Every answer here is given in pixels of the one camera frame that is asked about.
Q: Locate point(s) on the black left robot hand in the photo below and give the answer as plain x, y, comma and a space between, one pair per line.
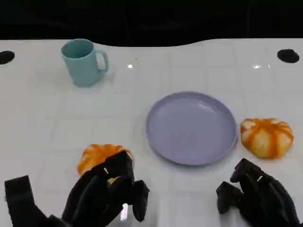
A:
94, 196

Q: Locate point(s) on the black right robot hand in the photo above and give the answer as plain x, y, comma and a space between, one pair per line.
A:
265, 196

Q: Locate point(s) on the orange white toy bread roll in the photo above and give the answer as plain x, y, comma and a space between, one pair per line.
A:
266, 138
94, 156

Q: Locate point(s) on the lilac plate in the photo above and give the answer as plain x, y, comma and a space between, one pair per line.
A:
191, 127

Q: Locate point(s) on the pale green mug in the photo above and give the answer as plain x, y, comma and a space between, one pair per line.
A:
80, 63

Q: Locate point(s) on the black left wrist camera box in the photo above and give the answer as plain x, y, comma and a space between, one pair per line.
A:
20, 201

